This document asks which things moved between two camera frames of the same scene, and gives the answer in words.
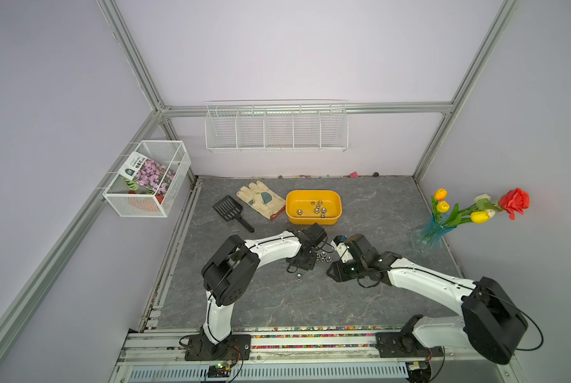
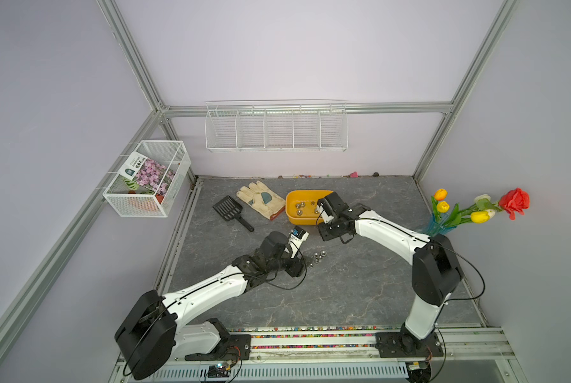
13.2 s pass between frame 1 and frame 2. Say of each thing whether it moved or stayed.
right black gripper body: moved
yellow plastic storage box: stayed
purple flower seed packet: stayed
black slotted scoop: stayed
